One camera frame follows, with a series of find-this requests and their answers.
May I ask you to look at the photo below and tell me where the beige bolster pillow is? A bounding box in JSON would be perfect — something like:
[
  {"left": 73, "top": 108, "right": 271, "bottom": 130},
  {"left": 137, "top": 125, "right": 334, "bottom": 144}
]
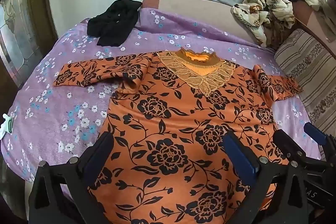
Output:
[{"left": 142, "top": 0, "right": 276, "bottom": 50}]

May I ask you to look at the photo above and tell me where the orange black floral top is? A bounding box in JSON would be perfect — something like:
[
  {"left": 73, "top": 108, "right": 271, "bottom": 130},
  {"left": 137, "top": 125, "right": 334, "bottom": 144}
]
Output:
[{"left": 54, "top": 48, "right": 302, "bottom": 224}]

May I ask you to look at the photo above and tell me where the black garment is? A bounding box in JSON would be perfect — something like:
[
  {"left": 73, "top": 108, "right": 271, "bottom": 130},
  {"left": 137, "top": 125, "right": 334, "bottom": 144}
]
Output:
[{"left": 87, "top": 0, "right": 143, "bottom": 46}]

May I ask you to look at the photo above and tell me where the glass panel door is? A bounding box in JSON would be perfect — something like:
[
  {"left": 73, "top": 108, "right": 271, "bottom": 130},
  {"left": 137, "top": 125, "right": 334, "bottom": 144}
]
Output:
[{"left": 0, "top": 0, "right": 57, "bottom": 88}]

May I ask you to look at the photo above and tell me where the purple floral blanket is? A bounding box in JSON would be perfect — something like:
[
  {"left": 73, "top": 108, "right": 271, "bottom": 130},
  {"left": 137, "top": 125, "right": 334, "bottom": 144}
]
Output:
[{"left": 0, "top": 7, "right": 326, "bottom": 203}]

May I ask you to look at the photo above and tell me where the brown wooden headboard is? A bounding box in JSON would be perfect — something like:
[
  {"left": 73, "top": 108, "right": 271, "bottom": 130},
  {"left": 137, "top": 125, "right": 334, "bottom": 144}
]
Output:
[{"left": 293, "top": 1, "right": 336, "bottom": 52}]

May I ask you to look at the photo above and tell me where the striped beige cushion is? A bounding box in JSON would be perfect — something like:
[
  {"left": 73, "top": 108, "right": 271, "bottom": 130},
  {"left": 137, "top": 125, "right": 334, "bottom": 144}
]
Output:
[{"left": 274, "top": 28, "right": 336, "bottom": 135}]

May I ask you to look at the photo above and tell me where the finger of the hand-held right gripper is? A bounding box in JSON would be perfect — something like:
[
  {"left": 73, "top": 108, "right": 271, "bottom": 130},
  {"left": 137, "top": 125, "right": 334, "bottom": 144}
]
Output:
[
  {"left": 304, "top": 123, "right": 327, "bottom": 146},
  {"left": 273, "top": 129, "right": 306, "bottom": 164}
]

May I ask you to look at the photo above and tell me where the white green plastic object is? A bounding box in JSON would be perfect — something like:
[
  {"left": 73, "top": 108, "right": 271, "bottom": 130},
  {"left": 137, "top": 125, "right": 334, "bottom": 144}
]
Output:
[{"left": 0, "top": 113, "right": 14, "bottom": 139}]

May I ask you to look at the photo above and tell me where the crumpled cream floral cloth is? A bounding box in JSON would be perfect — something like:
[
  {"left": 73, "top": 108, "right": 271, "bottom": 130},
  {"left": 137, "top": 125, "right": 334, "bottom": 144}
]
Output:
[{"left": 231, "top": 0, "right": 296, "bottom": 46}]

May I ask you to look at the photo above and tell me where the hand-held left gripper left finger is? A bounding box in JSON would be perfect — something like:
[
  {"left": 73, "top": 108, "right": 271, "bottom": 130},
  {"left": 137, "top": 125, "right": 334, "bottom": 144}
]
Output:
[{"left": 29, "top": 131, "right": 114, "bottom": 224}]

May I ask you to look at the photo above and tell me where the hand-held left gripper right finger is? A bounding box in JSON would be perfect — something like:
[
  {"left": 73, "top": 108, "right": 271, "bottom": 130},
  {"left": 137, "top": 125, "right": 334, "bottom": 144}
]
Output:
[{"left": 223, "top": 131, "right": 306, "bottom": 224}]

